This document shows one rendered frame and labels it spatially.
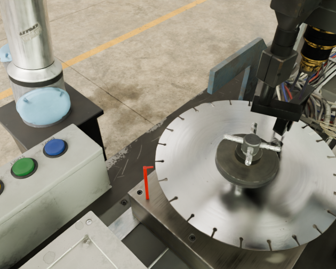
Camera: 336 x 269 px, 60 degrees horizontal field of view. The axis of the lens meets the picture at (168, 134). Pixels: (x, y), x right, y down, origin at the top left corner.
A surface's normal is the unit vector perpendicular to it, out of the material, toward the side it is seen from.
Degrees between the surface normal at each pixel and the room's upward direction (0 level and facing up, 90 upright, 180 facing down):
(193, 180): 0
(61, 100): 97
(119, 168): 0
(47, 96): 97
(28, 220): 90
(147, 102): 0
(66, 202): 90
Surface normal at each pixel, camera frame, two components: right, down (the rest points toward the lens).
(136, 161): 0.00, -0.68
